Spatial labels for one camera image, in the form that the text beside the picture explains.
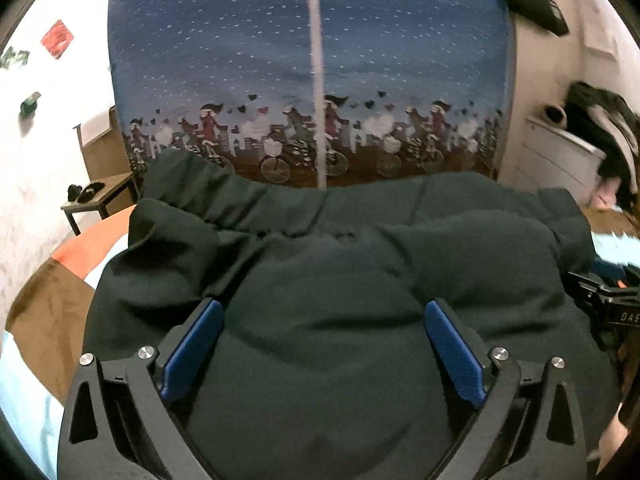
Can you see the wooden wardrobe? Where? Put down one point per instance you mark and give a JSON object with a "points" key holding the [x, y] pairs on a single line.
{"points": [[543, 68]]}

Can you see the black objects on table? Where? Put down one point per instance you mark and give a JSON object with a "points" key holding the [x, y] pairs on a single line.
{"points": [[83, 194]]}

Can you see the colourful striped bed cover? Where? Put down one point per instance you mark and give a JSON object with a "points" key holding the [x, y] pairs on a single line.
{"points": [[47, 326]]}

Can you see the white drawer cabinet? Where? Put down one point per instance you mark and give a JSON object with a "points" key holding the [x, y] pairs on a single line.
{"points": [[554, 158]]}

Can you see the person's right hand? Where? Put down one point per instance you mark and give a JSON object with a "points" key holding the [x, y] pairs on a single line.
{"points": [[611, 465]]}

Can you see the green wall hook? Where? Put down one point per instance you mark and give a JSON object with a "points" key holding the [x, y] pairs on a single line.
{"points": [[29, 105]]}

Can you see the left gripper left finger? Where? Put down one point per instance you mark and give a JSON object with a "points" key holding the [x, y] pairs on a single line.
{"points": [[119, 419]]}

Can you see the pile of clothes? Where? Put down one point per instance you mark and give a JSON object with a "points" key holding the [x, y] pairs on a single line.
{"points": [[603, 119]]}

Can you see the dark green padded jacket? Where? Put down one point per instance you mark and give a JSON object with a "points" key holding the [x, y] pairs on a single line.
{"points": [[324, 369]]}

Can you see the green black wall stickers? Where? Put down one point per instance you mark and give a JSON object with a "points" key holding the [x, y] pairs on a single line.
{"points": [[11, 58]]}

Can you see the small dark side table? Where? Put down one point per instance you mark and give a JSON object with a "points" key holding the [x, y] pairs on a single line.
{"points": [[120, 188]]}

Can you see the red square wall sticker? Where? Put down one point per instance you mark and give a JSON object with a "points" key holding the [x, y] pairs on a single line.
{"points": [[57, 39]]}

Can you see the blue fabric wardrobe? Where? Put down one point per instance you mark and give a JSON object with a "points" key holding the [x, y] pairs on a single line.
{"points": [[313, 92]]}

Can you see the white paper bag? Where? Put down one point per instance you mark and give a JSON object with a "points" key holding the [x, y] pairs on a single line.
{"points": [[597, 37]]}

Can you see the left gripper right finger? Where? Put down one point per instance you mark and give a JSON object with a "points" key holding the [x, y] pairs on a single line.
{"points": [[526, 421]]}

